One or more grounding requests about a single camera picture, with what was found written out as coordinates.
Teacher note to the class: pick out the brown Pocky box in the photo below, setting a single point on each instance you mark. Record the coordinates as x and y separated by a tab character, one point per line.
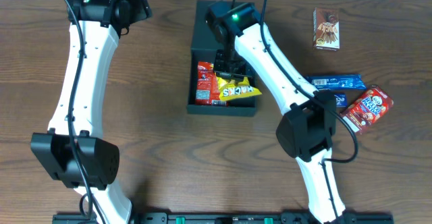
326	33

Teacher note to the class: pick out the dark green box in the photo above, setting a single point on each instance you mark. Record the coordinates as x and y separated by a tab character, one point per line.
204	47

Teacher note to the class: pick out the yellow Hacks candy bag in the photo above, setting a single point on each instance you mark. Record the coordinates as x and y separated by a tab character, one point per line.
232	89

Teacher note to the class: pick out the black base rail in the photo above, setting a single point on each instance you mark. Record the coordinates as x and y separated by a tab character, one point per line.
296	217

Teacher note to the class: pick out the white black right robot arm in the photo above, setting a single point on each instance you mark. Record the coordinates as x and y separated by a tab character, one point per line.
307	125

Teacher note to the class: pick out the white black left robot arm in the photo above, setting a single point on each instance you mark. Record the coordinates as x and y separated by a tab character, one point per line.
73	150

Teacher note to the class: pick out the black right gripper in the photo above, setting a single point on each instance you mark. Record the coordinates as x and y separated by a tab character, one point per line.
229	73

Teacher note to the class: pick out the red Hacks candy bag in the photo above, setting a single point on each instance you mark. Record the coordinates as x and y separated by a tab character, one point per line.
207	91

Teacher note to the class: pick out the blue Eclipse mint tin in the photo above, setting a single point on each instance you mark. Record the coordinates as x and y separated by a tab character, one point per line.
341	100

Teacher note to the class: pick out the red Hello Panda box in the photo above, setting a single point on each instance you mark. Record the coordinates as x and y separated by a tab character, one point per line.
370	106

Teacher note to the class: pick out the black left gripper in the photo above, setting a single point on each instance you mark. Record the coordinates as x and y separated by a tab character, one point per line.
138	7

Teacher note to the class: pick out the blue Oreo cookie pack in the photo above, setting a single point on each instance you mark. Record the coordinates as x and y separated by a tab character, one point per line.
337	82

